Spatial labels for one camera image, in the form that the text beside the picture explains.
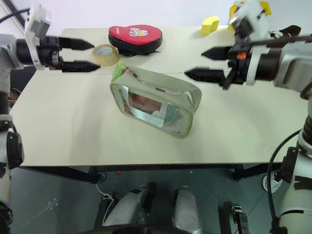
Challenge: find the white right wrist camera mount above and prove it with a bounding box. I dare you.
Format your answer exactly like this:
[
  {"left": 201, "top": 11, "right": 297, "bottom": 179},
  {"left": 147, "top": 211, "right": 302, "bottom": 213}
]
[{"left": 228, "top": 0, "right": 272, "bottom": 85}]

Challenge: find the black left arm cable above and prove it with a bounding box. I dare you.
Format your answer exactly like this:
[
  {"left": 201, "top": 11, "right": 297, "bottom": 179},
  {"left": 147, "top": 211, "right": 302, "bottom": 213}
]
[{"left": 0, "top": 8, "right": 31, "bottom": 23}]

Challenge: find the dark strap with white patch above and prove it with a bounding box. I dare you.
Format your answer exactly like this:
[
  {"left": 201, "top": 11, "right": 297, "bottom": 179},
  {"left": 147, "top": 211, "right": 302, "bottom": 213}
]
[{"left": 268, "top": 24, "right": 302, "bottom": 39}]

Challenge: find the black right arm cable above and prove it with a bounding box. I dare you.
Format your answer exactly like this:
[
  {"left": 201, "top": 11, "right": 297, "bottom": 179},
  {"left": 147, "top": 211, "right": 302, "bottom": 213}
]
[{"left": 243, "top": 33, "right": 312, "bottom": 47}]

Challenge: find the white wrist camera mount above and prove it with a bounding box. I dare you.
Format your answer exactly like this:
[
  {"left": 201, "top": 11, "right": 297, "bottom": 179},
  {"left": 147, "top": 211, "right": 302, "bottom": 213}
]
[
  {"left": 228, "top": 0, "right": 272, "bottom": 85},
  {"left": 24, "top": 3, "right": 52, "bottom": 71}
]

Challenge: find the yellow foam block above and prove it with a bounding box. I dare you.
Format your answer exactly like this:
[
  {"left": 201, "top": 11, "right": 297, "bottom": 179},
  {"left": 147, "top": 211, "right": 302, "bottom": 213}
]
[{"left": 201, "top": 16, "right": 220, "bottom": 36}]

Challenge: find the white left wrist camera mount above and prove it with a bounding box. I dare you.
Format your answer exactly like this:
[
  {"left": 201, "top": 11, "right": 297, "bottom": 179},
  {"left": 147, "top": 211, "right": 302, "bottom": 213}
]
[{"left": 24, "top": 3, "right": 52, "bottom": 71}]

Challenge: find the clear packing tape roll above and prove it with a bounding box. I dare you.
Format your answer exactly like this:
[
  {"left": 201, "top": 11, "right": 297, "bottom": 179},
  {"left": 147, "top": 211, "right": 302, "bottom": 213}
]
[{"left": 92, "top": 44, "right": 120, "bottom": 67}]

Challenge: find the black table frame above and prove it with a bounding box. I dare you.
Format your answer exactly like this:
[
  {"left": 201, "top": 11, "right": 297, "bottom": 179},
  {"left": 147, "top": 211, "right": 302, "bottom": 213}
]
[{"left": 19, "top": 163, "right": 280, "bottom": 184}]

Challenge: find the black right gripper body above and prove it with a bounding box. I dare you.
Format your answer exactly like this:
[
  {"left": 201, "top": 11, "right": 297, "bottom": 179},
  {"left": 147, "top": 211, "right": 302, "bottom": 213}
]
[{"left": 222, "top": 43, "right": 253, "bottom": 91}]

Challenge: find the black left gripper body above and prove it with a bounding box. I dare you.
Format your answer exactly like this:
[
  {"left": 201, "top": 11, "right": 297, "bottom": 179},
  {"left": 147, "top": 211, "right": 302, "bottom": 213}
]
[{"left": 38, "top": 36, "right": 65, "bottom": 72}]

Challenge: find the beige clear-window toiletry bag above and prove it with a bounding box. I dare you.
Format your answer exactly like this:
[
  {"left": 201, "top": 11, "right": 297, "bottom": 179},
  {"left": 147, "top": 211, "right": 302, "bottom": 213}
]
[{"left": 109, "top": 67, "right": 203, "bottom": 140}]

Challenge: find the red and black punch pad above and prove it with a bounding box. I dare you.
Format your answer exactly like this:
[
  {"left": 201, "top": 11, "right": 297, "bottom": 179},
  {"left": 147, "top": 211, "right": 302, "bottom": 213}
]
[{"left": 108, "top": 25, "right": 163, "bottom": 56}]

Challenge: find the green zipper pull charm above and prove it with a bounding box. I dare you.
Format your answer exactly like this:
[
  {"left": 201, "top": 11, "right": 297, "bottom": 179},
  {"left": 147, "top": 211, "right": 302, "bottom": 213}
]
[{"left": 111, "top": 60, "right": 128, "bottom": 82}]

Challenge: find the silver robot leg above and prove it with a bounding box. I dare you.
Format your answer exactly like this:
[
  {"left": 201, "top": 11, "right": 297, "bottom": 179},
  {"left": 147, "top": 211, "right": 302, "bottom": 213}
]
[
  {"left": 103, "top": 182, "right": 157, "bottom": 230},
  {"left": 173, "top": 184, "right": 203, "bottom": 234}
]

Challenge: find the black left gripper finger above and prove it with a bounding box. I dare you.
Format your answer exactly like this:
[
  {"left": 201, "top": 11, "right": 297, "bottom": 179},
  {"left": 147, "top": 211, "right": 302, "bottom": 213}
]
[
  {"left": 62, "top": 60, "right": 101, "bottom": 73},
  {"left": 58, "top": 37, "right": 96, "bottom": 51}
]

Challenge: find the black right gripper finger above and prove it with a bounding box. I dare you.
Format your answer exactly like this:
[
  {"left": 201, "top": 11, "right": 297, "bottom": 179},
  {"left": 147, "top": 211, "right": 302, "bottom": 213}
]
[
  {"left": 200, "top": 46, "right": 234, "bottom": 61},
  {"left": 184, "top": 68, "right": 231, "bottom": 85}
]

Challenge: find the black metal stand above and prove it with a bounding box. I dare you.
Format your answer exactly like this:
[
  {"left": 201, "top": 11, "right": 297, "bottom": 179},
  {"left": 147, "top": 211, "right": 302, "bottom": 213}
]
[{"left": 223, "top": 201, "right": 250, "bottom": 234}]

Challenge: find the white string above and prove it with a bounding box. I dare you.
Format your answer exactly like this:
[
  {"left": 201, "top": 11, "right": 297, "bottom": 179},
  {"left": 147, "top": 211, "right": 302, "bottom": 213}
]
[{"left": 96, "top": 183, "right": 115, "bottom": 226}]

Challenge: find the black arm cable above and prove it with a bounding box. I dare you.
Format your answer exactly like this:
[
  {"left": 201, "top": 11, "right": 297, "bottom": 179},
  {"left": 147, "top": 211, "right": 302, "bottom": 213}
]
[
  {"left": 0, "top": 8, "right": 31, "bottom": 23},
  {"left": 243, "top": 33, "right": 312, "bottom": 47}
]

